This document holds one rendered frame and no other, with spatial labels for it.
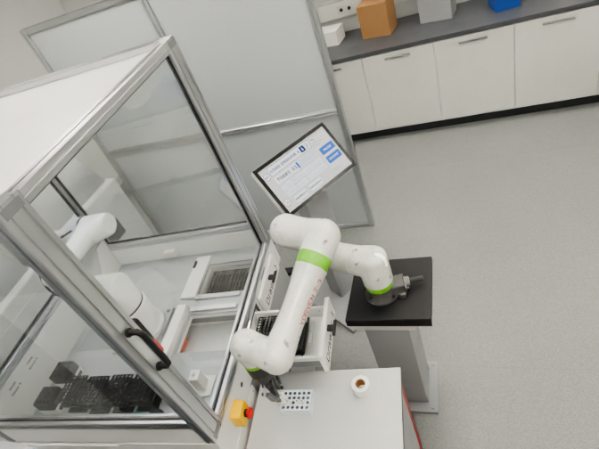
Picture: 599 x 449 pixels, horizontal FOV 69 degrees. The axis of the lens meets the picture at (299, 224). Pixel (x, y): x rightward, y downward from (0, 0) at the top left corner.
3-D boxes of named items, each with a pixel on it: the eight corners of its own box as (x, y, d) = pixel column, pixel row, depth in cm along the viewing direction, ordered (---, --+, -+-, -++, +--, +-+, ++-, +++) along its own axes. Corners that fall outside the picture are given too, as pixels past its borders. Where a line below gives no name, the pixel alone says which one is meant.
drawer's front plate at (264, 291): (279, 267, 225) (272, 252, 218) (268, 313, 204) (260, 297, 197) (276, 267, 226) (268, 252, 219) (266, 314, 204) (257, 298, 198)
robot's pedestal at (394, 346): (438, 362, 248) (419, 272, 202) (438, 413, 227) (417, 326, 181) (385, 360, 259) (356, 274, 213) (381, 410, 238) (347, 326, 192)
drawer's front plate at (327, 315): (335, 312, 192) (328, 296, 186) (329, 372, 171) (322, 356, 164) (331, 312, 193) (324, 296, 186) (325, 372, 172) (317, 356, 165)
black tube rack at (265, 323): (311, 322, 190) (307, 313, 186) (306, 358, 177) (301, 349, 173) (264, 325, 197) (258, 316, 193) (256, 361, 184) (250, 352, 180)
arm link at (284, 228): (338, 245, 204) (267, 207, 162) (368, 249, 194) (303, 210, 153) (331, 272, 202) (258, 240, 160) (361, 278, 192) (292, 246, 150)
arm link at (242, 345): (237, 318, 149) (217, 344, 143) (266, 328, 142) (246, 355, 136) (252, 341, 158) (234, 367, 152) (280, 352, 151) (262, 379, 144)
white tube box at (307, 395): (315, 394, 172) (312, 389, 170) (312, 415, 166) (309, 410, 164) (285, 394, 176) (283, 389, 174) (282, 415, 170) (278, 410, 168)
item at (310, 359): (330, 313, 191) (326, 305, 187) (324, 366, 172) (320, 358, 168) (246, 320, 203) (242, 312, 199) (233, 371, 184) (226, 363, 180)
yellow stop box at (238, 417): (252, 408, 167) (245, 398, 163) (248, 427, 162) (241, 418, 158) (240, 408, 169) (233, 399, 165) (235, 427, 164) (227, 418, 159)
